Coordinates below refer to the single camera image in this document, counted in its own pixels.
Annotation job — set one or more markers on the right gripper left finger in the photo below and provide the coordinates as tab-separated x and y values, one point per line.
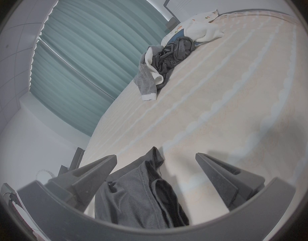
91	177

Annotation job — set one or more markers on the bed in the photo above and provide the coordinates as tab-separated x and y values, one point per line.
231	84

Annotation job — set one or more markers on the grey bedside table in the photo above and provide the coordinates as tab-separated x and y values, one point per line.
172	23

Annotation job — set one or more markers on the black T-shirt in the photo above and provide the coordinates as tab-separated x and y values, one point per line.
134	197

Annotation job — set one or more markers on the dark blue garment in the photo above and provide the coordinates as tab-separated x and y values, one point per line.
174	38

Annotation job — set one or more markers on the blue-green curtain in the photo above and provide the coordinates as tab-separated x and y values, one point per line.
66	89
98	34

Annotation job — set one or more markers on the grey garment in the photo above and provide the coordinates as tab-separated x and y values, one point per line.
146	81

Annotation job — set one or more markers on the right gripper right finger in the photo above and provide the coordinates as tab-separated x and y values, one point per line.
231	179

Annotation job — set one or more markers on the black shiny garment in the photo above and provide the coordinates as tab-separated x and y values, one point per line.
171	54

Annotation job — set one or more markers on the white printed pillow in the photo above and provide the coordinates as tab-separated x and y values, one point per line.
177	29

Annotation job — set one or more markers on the white garment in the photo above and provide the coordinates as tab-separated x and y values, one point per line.
204	29

